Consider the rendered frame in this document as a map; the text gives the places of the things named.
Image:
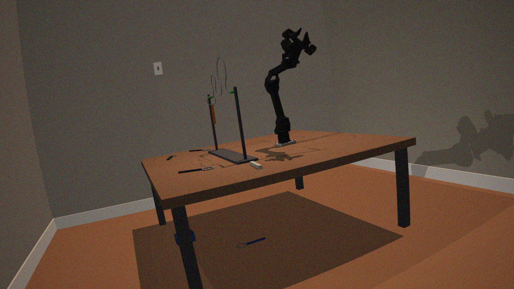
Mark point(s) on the beige rectangular bar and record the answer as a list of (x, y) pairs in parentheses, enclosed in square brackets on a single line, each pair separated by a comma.
[(256, 165)]

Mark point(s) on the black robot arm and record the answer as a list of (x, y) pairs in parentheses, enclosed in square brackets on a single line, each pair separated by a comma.
[(283, 125)]

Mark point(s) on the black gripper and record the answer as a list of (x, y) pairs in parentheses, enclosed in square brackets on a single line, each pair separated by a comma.
[(298, 43)]

